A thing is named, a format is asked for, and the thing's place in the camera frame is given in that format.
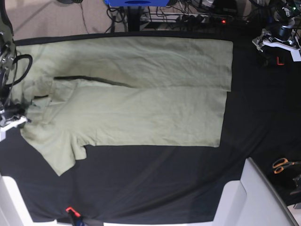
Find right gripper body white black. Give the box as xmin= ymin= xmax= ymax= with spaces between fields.
xmin=0 ymin=104 xmax=31 ymax=141

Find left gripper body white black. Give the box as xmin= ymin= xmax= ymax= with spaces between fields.
xmin=252 ymin=29 xmax=301 ymax=62

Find light green T-shirt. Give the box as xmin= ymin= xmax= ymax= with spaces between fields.
xmin=12 ymin=37 xmax=233 ymax=175

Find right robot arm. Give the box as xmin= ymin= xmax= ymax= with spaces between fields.
xmin=0 ymin=0 xmax=33 ymax=141

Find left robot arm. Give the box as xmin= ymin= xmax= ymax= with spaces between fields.
xmin=252 ymin=0 xmax=301 ymax=67

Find red black clamp right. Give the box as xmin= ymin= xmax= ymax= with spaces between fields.
xmin=276 ymin=57 xmax=285 ymax=66

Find red black clamp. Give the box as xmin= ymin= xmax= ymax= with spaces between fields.
xmin=65 ymin=207 xmax=86 ymax=226
xmin=276 ymin=57 xmax=285 ymax=66

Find black table cloth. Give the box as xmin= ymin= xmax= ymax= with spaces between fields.
xmin=0 ymin=38 xmax=301 ymax=224

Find black power strip red light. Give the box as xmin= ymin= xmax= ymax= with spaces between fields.
xmin=179 ymin=14 xmax=235 ymax=24

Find white chair left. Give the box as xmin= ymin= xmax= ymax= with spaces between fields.
xmin=0 ymin=176 xmax=33 ymax=226

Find red black clamp bottom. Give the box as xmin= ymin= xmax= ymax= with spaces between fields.
xmin=65 ymin=207 xmax=86 ymax=226

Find orange handled scissors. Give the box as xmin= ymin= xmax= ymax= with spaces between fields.
xmin=272 ymin=158 xmax=301 ymax=174

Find black table leg post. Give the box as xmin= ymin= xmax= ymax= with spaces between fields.
xmin=126 ymin=6 xmax=145 ymax=32

